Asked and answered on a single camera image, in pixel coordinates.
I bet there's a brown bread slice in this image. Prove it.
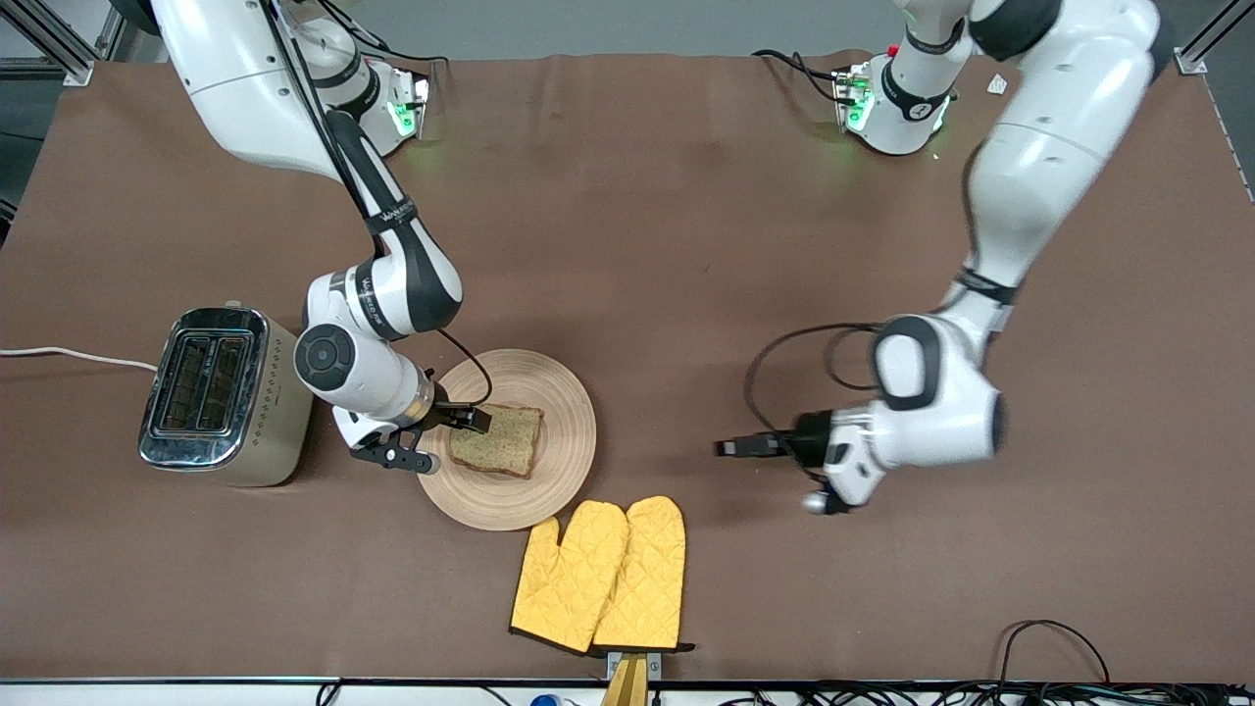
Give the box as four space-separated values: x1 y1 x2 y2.
448 403 544 479

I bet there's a round wooden plate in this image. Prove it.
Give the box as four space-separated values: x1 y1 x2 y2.
414 349 597 532

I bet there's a chrome two-slot toaster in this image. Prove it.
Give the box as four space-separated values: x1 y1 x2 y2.
137 301 315 488

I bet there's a yellow quilted oven mitt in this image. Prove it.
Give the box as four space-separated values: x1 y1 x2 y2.
593 495 695 654
510 502 629 656

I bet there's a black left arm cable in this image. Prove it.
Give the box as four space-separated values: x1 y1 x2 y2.
742 323 883 462

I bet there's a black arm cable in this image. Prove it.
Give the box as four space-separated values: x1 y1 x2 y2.
742 323 883 462
257 0 493 408

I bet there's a black looped cable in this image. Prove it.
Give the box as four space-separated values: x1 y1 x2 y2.
998 619 1112 687

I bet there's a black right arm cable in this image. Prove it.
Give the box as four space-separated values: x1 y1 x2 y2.
257 0 493 408

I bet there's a white toaster power cable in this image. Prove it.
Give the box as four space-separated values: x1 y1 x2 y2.
0 346 160 374

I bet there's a black right base cable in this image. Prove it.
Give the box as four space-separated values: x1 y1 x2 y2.
314 0 450 68

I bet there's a black base cable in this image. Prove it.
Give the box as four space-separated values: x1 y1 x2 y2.
753 49 849 104
314 0 450 68

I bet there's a black left base cable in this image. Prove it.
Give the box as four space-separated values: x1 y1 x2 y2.
753 49 849 104

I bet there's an aluminium frame profile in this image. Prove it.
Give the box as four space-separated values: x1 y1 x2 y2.
0 0 99 87
1174 0 1255 76

